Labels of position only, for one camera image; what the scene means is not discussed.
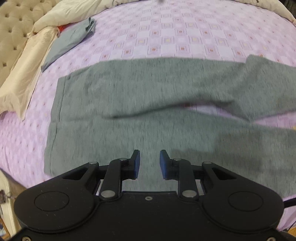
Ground cream pillow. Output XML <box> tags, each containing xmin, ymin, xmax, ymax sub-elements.
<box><xmin>1</xmin><ymin>27</ymin><xmax>59</xmax><ymax>120</ymax></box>

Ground beige tufted headboard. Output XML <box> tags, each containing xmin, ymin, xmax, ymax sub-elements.
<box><xmin>0</xmin><ymin>0</ymin><xmax>58</xmax><ymax>84</ymax></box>

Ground purple checkered bed sheet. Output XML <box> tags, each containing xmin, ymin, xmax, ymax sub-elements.
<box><xmin>0</xmin><ymin>0</ymin><xmax>296</xmax><ymax>202</ymax></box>

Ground red cloth item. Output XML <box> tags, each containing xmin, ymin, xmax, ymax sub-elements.
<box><xmin>58</xmin><ymin>24</ymin><xmax>69</xmax><ymax>33</ymax></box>

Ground folded grey-blue garment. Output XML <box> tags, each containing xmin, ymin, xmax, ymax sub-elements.
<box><xmin>41</xmin><ymin>18</ymin><xmax>96</xmax><ymax>72</ymax></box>

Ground grey knit pants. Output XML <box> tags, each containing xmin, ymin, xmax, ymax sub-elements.
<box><xmin>44</xmin><ymin>55</ymin><xmax>295</xmax><ymax>198</ymax></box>

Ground cream duvet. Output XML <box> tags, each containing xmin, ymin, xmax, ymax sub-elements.
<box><xmin>32</xmin><ymin>1</ymin><xmax>295</xmax><ymax>34</ymax></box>

